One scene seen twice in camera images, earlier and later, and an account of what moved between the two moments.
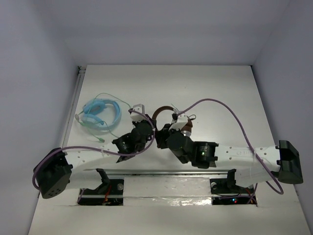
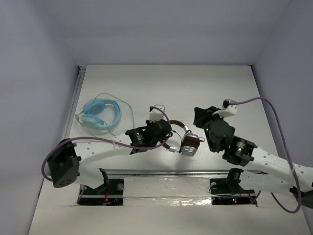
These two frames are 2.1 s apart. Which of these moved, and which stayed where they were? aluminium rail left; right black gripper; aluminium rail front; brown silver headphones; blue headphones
Moved: right black gripper; brown silver headphones
Stayed: blue headphones; aluminium rail left; aluminium rail front
